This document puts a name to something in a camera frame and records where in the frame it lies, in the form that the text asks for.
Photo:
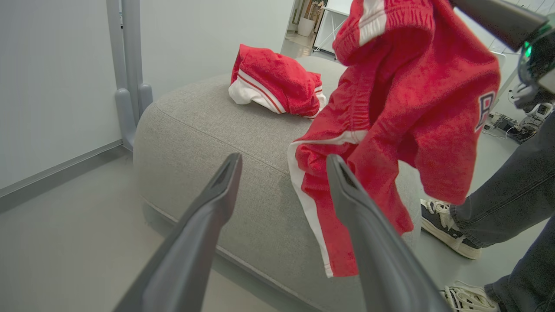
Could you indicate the grey metal partition post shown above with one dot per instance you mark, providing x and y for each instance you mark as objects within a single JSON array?
[{"x": 130, "y": 65}]

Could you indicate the person leg in dark jeans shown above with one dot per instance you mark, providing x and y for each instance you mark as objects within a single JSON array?
[
  {"x": 511, "y": 195},
  {"x": 529, "y": 281}
]

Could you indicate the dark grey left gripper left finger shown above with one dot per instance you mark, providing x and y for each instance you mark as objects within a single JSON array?
[{"x": 190, "y": 242}]

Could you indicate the red shorts with letter patch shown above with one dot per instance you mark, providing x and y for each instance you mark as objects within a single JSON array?
[{"x": 412, "y": 99}]

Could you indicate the navy white canvas sneaker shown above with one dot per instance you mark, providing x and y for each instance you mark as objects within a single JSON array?
[
  {"x": 446, "y": 227},
  {"x": 468, "y": 299}
]

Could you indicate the red garment with white striped hem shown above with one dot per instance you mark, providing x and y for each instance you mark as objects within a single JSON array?
[{"x": 277, "y": 82}]

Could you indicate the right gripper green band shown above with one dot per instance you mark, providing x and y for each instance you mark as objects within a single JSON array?
[{"x": 540, "y": 60}]

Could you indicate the white folding table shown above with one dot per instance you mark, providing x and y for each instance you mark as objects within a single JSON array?
[{"x": 334, "y": 26}]

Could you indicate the white plant pot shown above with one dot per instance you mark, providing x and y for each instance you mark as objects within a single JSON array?
[{"x": 305, "y": 27}]

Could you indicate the grey baseboard strip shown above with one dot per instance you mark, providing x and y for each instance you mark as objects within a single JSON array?
[{"x": 60, "y": 173}]

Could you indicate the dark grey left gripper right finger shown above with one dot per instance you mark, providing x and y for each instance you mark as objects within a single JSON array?
[{"x": 381, "y": 260}]

